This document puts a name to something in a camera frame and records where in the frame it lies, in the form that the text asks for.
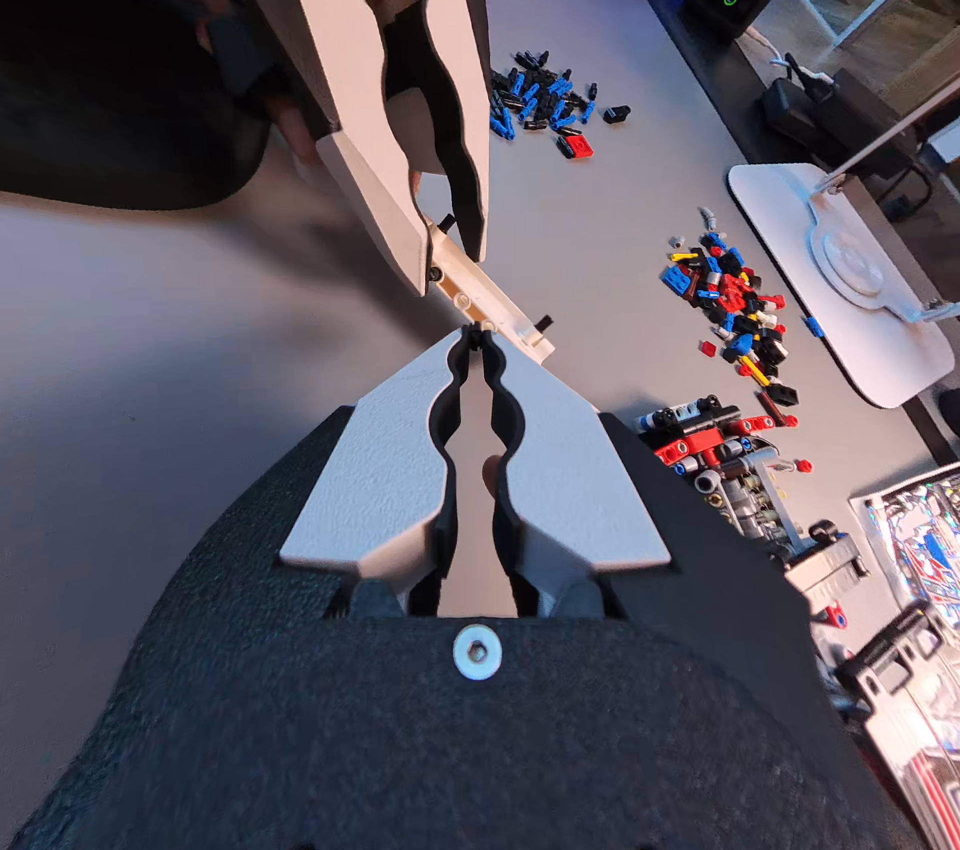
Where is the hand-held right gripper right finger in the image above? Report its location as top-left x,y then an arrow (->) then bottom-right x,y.
482,329 -> 672,616

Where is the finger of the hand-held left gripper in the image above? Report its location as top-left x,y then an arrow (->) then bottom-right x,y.
382,0 -> 494,264
285,0 -> 435,298

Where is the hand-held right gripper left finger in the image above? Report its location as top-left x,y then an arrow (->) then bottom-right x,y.
278,327 -> 472,616

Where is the heap of black blue pins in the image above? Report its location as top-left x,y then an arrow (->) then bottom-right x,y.
489,49 -> 601,140

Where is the white lego panel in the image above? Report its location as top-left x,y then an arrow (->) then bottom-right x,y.
422,209 -> 558,365

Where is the partly built lego truck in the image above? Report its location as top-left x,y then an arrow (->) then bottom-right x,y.
636,394 -> 960,850

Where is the pile of mixed lego pieces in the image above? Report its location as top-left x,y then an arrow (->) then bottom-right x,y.
660,205 -> 801,430

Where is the black textured pad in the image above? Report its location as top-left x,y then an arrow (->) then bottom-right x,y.
0,0 -> 273,211

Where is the holographic sticker sheet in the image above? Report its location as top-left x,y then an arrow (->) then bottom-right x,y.
849,464 -> 960,641

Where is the silver stand base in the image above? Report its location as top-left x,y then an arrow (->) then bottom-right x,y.
806,81 -> 960,324

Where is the black power adapter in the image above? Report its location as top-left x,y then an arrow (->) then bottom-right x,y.
761,51 -> 935,191

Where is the white charging cable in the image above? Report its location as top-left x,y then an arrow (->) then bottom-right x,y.
738,24 -> 835,88

